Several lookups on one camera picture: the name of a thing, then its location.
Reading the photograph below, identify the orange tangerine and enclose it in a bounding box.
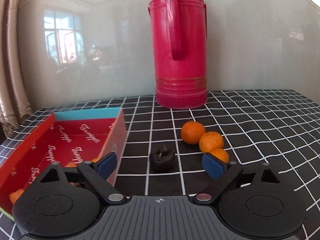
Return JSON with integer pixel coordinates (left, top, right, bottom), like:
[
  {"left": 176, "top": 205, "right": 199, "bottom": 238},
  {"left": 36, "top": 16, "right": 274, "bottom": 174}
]
[
  {"left": 65, "top": 158, "right": 99, "bottom": 167},
  {"left": 181, "top": 121, "right": 206, "bottom": 145},
  {"left": 9, "top": 189, "right": 24, "bottom": 204},
  {"left": 210, "top": 148, "right": 229, "bottom": 163},
  {"left": 199, "top": 131, "right": 224, "bottom": 153}
]

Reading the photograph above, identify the dark purple mangosteen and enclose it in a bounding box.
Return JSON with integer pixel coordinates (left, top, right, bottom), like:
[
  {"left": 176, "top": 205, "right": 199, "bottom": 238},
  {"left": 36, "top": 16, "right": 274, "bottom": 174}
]
[{"left": 149, "top": 145, "right": 176, "bottom": 173}]

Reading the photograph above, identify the orange tangerine front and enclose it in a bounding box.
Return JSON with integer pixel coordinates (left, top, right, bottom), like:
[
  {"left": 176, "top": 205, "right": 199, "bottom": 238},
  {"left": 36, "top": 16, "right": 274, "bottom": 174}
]
[{"left": 65, "top": 158, "right": 99, "bottom": 167}]

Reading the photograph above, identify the red cardboard box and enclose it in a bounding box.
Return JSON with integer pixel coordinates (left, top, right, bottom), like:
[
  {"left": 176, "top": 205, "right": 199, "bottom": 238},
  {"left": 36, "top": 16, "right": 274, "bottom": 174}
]
[{"left": 1, "top": 107, "right": 127, "bottom": 219}]

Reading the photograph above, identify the beige curtain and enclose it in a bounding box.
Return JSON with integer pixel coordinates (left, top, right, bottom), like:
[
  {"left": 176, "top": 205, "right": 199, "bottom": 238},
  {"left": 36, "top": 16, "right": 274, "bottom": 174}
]
[{"left": 1, "top": 0, "right": 32, "bottom": 138}]

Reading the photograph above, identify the red thermos flask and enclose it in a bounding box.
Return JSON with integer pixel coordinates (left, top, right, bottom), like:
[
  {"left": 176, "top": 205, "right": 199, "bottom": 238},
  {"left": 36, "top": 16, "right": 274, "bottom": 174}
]
[{"left": 148, "top": 0, "right": 207, "bottom": 109}]

